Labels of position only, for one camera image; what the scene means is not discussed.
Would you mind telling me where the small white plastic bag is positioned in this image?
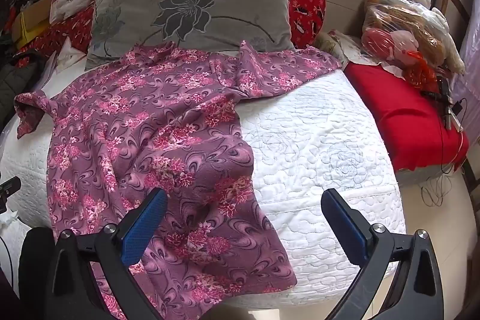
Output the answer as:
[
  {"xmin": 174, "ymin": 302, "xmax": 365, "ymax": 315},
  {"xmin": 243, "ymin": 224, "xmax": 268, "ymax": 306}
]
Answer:
[{"xmin": 49, "ymin": 0, "xmax": 92, "ymax": 24}]

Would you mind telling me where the person's black clothing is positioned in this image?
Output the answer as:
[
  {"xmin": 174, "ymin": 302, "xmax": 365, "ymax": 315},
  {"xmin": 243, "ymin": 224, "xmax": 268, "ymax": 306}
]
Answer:
[{"xmin": 17, "ymin": 226, "xmax": 59, "ymax": 320}]

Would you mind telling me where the grey floral pillow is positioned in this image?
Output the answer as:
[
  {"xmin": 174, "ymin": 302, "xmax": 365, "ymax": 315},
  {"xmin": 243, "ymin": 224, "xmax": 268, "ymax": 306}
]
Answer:
[{"xmin": 85, "ymin": 0, "xmax": 297, "ymax": 72}]

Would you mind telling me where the pink covered bench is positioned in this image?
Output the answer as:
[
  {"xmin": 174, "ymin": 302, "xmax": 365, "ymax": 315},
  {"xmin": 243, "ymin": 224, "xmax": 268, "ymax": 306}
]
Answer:
[{"xmin": 459, "ymin": 1, "xmax": 480, "ymax": 141}]

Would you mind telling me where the pink floral garment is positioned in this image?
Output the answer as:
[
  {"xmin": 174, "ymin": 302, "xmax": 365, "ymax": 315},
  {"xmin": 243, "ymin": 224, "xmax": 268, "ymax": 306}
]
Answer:
[{"xmin": 14, "ymin": 40, "xmax": 343, "ymax": 320}]

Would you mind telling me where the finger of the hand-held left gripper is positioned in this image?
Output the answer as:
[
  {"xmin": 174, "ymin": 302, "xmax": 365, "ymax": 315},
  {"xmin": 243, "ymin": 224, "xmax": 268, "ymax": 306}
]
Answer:
[{"xmin": 0, "ymin": 175, "xmax": 22, "ymax": 214}]

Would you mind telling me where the black bag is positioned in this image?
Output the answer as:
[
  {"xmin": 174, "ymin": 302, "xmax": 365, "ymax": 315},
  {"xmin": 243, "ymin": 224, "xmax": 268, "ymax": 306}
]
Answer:
[{"xmin": 0, "ymin": 51, "xmax": 47, "ymax": 131}]

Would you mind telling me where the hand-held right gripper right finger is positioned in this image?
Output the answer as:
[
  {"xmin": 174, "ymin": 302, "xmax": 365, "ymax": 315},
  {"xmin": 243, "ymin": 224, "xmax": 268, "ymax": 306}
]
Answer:
[{"xmin": 321, "ymin": 188, "xmax": 449, "ymax": 320}]

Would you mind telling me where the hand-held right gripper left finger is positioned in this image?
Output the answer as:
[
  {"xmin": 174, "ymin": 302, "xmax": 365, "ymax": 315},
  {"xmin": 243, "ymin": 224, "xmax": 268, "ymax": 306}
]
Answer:
[{"xmin": 52, "ymin": 188, "xmax": 169, "ymax": 320}]

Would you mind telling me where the cream embroidered cushion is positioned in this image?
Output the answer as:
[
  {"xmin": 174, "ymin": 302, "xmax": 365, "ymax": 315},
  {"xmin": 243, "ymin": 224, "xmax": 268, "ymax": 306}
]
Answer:
[{"xmin": 314, "ymin": 28, "xmax": 362, "ymax": 63}]

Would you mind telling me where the white quilted mattress cover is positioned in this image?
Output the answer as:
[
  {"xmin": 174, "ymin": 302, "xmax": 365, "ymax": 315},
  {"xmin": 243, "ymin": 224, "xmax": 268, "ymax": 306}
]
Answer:
[{"xmin": 0, "ymin": 58, "xmax": 407, "ymax": 313}]

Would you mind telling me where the clear bag of plush toys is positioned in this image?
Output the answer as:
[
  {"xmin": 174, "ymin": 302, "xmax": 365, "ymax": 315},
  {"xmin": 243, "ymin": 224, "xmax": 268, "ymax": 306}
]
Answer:
[{"xmin": 361, "ymin": 0, "xmax": 451, "ymax": 81}]

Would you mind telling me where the plain red cushion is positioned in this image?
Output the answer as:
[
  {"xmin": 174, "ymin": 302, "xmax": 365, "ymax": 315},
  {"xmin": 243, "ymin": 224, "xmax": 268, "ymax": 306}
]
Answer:
[{"xmin": 343, "ymin": 61, "xmax": 470, "ymax": 172}]

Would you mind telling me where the yellow cardboard box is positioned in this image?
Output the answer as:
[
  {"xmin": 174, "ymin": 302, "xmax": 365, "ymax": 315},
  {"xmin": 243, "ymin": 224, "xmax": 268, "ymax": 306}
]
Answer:
[{"xmin": 10, "ymin": 0, "xmax": 52, "ymax": 48}]

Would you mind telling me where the black charger with cable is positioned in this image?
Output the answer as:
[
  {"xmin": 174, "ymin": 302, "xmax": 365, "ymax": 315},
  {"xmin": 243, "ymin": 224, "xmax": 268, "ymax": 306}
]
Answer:
[{"xmin": 419, "ymin": 77, "xmax": 470, "ymax": 209}]

